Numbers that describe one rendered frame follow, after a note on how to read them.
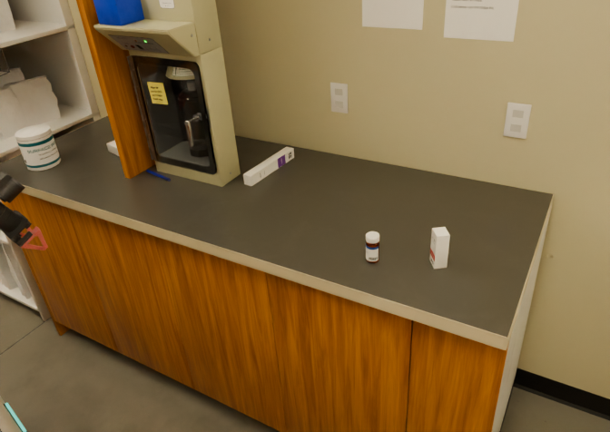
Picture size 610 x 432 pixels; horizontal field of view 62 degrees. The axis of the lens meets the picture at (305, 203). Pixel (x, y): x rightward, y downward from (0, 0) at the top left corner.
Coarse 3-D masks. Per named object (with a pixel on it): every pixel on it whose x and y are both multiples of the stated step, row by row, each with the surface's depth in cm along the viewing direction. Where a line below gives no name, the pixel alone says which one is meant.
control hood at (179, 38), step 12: (132, 24) 157; (144, 24) 156; (156, 24) 155; (168, 24) 154; (180, 24) 153; (192, 24) 153; (108, 36) 164; (144, 36) 154; (156, 36) 151; (168, 36) 148; (180, 36) 150; (192, 36) 155; (168, 48) 157; (180, 48) 154; (192, 48) 156
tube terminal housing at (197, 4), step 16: (144, 0) 160; (176, 0) 153; (192, 0) 151; (208, 0) 157; (144, 16) 163; (160, 16) 160; (176, 16) 156; (192, 16) 153; (208, 16) 158; (208, 32) 160; (208, 48) 162; (208, 64) 163; (224, 64) 170; (208, 80) 165; (224, 80) 172; (208, 96) 166; (224, 96) 174; (224, 112) 175; (224, 128) 177; (224, 144) 179; (224, 160) 181; (192, 176) 188; (208, 176) 184; (224, 176) 183
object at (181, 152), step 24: (144, 72) 173; (168, 72) 168; (192, 72) 162; (144, 96) 179; (168, 96) 173; (192, 96) 167; (168, 120) 179; (168, 144) 185; (192, 168) 184; (216, 168) 179
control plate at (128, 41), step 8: (120, 40) 163; (128, 40) 161; (136, 40) 159; (144, 40) 156; (152, 40) 154; (128, 48) 168; (136, 48) 166; (144, 48) 163; (152, 48) 161; (160, 48) 159
